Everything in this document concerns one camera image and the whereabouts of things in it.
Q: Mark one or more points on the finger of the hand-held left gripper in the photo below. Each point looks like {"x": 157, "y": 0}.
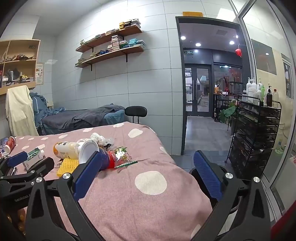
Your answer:
{"x": 42, "y": 167}
{"x": 17, "y": 158}

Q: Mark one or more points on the yellow label plastic bottle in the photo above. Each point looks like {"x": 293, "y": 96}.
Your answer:
{"x": 64, "y": 150}

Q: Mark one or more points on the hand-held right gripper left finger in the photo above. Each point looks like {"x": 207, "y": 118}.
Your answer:
{"x": 87, "y": 176}

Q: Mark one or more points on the large white pump bottle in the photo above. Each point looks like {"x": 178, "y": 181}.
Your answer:
{"x": 251, "y": 91}

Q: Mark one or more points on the green potted plant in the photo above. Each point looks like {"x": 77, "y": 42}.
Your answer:
{"x": 227, "y": 112}

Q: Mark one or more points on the glass entrance door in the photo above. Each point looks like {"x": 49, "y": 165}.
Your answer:
{"x": 198, "y": 90}

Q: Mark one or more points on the pink polka dot blanket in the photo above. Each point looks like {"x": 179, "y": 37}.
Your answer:
{"x": 129, "y": 208}

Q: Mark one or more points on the dark grey blanket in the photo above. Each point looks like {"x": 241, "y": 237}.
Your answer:
{"x": 78, "y": 118}

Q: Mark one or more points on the red glossy panel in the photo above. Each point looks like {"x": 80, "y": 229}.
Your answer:
{"x": 284, "y": 219}

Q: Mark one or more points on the green bottle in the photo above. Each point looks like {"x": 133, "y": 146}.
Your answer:
{"x": 263, "y": 96}

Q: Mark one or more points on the green strip wrapper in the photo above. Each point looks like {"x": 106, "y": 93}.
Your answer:
{"x": 128, "y": 163}

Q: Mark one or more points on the yellow sign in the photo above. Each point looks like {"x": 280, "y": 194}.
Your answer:
{"x": 192, "y": 14}

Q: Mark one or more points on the row of books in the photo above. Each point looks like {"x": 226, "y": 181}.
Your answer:
{"x": 129, "y": 23}

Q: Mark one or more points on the green white milk carton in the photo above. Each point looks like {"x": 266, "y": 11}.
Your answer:
{"x": 34, "y": 156}

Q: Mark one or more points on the red snack packet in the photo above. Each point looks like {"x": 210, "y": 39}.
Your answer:
{"x": 116, "y": 154}

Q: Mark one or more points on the slim white bottle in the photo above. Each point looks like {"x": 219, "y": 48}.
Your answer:
{"x": 259, "y": 91}

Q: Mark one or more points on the brown rimmed trash bin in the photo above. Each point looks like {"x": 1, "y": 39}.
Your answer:
{"x": 193, "y": 173}

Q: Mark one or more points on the green exit sign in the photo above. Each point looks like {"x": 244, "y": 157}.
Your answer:
{"x": 188, "y": 52}

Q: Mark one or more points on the wooden cubby cabinet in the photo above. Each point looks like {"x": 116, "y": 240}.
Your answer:
{"x": 20, "y": 62}

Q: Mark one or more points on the black side table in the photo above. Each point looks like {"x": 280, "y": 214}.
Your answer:
{"x": 220, "y": 95}

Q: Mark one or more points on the wall poster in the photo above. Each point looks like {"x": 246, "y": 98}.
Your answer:
{"x": 39, "y": 73}

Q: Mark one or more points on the blue yogurt cup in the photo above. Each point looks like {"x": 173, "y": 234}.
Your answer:
{"x": 89, "y": 149}

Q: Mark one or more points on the person's left hand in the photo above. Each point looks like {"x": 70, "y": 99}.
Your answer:
{"x": 19, "y": 216}

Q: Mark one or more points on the blue white wrapper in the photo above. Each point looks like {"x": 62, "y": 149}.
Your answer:
{"x": 2, "y": 148}

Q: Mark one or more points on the cream towel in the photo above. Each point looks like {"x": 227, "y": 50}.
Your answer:
{"x": 20, "y": 111}

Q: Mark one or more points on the red paper cup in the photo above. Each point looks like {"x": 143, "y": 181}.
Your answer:
{"x": 9, "y": 144}

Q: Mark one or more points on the red hanging ornament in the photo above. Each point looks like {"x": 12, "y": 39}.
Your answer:
{"x": 238, "y": 52}

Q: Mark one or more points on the yellow foam fruit net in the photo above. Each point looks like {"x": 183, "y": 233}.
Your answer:
{"x": 67, "y": 166}

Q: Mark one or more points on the dark wall board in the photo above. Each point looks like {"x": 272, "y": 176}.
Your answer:
{"x": 263, "y": 56}

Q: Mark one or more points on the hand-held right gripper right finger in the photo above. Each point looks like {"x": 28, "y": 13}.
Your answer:
{"x": 207, "y": 176}

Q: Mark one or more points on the pile of blue cloths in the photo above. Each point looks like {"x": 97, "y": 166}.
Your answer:
{"x": 40, "y": 109}

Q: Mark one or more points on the black door frame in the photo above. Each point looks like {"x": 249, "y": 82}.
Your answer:
{"x": 179, "y": 81}

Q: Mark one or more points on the wooden wall shelves with books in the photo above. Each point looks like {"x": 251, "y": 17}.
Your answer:
{"x": 115, "y": 42}

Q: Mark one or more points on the wooden wall shelf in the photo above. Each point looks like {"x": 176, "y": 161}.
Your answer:
{"x": 129, "y": 30}
{"x": 115, "y": 52}

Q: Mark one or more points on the green plastic item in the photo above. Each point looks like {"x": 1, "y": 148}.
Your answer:
{"x": 280, "y": 148}

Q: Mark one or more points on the clear bottle red cap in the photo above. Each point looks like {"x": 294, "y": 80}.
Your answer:
{"x": 275, "y": 99}

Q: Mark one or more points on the dark pump bottle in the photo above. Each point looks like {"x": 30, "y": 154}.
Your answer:
{"x": 269, "y": 98}

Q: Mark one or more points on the black chair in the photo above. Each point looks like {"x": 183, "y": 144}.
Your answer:
{"x": 136, "y": 111}

